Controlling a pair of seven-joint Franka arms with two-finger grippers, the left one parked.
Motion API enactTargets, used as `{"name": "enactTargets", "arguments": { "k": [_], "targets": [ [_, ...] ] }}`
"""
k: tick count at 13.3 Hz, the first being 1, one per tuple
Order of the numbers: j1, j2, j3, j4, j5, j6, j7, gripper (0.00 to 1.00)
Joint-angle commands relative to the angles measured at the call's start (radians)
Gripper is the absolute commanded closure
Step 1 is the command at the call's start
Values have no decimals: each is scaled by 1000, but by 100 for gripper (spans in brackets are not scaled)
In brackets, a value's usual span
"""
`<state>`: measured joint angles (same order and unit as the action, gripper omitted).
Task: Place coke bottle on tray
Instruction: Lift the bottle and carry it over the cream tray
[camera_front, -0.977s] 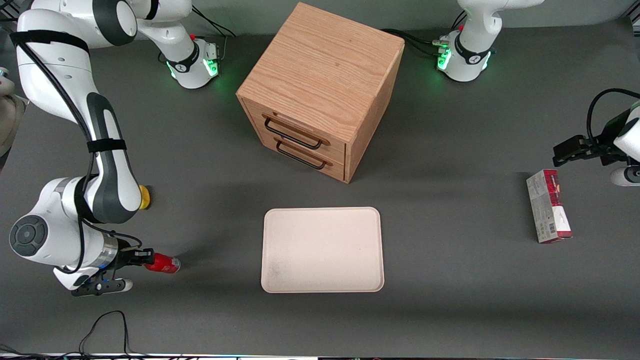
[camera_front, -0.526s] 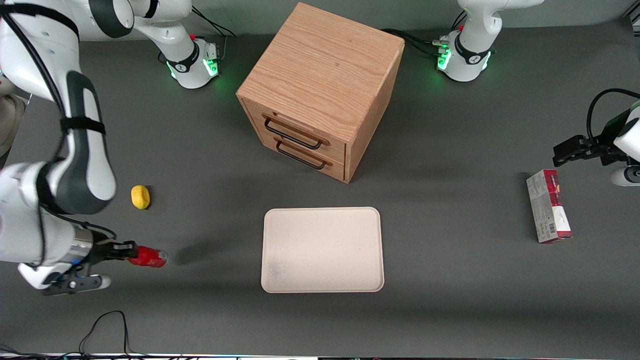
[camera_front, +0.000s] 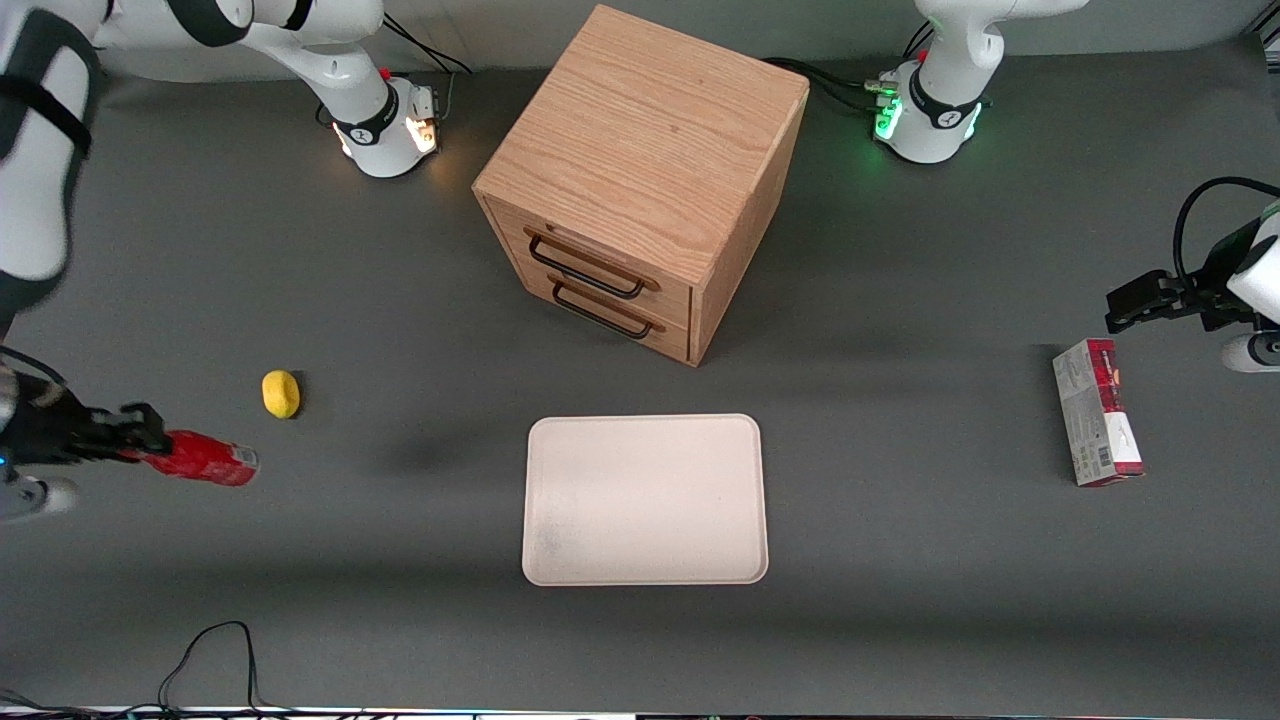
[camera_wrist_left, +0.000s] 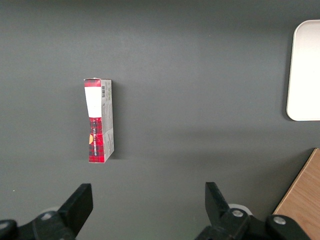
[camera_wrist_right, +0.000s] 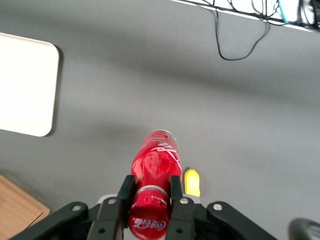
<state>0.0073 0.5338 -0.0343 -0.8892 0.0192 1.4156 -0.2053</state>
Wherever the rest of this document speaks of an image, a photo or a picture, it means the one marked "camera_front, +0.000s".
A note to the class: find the wooden two-drawer cabinet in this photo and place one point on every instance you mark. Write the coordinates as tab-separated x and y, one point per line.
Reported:
640	150

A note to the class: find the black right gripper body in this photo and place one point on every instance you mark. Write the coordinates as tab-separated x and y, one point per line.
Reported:
48	430

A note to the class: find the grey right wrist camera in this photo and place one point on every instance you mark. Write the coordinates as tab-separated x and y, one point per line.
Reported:
30	497

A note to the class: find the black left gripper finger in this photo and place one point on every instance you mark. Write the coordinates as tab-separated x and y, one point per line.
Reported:
1140	300

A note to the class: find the red and white carton box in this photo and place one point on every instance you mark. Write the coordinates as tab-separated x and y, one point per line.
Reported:
1098	425

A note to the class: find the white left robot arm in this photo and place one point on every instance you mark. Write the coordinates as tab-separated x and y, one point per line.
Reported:
935	100

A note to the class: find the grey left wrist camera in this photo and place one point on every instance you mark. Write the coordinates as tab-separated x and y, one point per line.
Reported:
1252	352

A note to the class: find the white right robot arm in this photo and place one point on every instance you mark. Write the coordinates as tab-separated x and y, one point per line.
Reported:
370	110

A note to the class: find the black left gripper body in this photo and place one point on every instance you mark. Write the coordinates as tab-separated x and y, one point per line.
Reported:
1203	292

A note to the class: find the red coke bottle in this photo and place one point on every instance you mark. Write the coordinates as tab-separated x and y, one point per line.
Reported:
205	460

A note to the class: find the white rectangular tray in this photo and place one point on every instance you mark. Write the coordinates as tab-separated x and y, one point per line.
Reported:
645	500

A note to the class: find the yellow lemon toy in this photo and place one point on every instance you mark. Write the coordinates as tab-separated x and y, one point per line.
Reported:
281	394

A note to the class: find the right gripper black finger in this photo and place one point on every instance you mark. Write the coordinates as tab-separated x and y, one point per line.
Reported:
148	446
143	416

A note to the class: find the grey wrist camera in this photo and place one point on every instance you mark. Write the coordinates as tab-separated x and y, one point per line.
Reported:
1252	352
30	497

